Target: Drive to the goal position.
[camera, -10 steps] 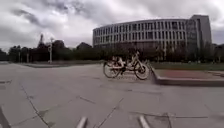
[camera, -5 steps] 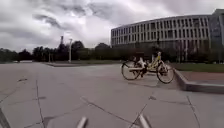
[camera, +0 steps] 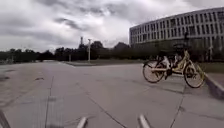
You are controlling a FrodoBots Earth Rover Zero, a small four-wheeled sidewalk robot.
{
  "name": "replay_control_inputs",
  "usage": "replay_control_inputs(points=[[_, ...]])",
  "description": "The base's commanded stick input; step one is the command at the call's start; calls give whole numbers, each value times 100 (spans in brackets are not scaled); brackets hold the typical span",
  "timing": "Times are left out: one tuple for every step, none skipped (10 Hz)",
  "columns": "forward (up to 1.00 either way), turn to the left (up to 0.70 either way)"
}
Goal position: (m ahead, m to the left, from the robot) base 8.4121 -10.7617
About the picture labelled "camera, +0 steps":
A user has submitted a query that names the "grass strip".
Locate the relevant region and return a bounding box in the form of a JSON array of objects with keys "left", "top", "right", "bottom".
[{"left": 63, "top": 58, "right": 224, "bottom": 74}]

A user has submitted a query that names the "pale pole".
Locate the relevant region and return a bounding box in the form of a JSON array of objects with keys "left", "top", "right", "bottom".
[{"left": 86, "top": 38, "right": 92, "bottom": 63}]

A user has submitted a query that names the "grey concrete slab pavement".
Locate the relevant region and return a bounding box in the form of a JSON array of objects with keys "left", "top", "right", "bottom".
[{"left": 0, "top": 60, "right": 224, "bottom": 128}]

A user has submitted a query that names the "distant tower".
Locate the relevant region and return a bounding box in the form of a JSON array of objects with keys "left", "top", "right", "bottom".
[{"left": 79, "top": 35, "right": 85, "bottom": 48}]

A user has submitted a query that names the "yellow bicycle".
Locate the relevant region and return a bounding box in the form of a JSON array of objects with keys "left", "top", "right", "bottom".
[{"left": 142, "top": 41, "right": 207, "bottom": 89}]

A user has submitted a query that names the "row of dark trees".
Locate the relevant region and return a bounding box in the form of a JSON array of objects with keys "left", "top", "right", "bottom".
[{"left": 0, "top": 40, "right": 214, "bottom": 64}]

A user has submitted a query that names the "robot's own part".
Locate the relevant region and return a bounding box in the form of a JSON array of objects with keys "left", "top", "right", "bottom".
[
  {"left": 76, "top": 116, "right": 89, "bottom": 128},
  {"left": 137, "top": 114, "right": 151, "bottom": 128}
]

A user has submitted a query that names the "large grey many-windowed building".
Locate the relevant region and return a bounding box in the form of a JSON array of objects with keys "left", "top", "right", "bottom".
[{"left": 128, "top": 7, "right": 224, "bottom": 61}]

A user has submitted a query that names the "concrete kerb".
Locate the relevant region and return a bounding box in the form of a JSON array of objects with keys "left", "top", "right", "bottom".
[{"left": 203, "top": 73, "right": 224, "bottom": 100}]

